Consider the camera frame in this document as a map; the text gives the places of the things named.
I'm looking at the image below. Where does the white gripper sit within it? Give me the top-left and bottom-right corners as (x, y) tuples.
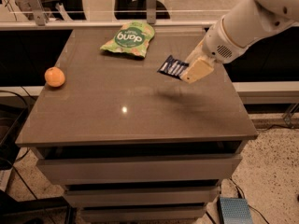
(180, 16), (246, 84)

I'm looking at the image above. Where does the blue rxbar blueberry wrapper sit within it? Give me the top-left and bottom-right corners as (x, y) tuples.
(158, 55), (189, 79)

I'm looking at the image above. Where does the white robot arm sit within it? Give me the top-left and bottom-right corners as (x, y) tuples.
(179, 0), (299, 83)

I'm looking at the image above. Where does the green dang rice chip bag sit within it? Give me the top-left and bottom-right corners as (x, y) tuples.
(100, 21), (155, 58)

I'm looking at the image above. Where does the black office chair behind glass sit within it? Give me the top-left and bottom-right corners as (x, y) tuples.
(111, 0), (171, 21)

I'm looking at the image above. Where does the grey drawer cabinet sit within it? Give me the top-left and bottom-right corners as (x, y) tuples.
(18, 27), (257, 223)

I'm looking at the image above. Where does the orange fruit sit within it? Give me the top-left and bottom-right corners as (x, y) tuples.
(44, 67), (65, 88)

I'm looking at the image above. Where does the blue perforated box on floor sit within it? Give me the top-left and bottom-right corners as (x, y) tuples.
(218, 197), (253, 224)

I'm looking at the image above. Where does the metal glass railing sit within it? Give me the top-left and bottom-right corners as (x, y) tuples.
(1, 0), (235, 31)

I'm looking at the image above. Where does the black floor cable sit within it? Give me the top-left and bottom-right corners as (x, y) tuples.
(0, 89), (57, 224)

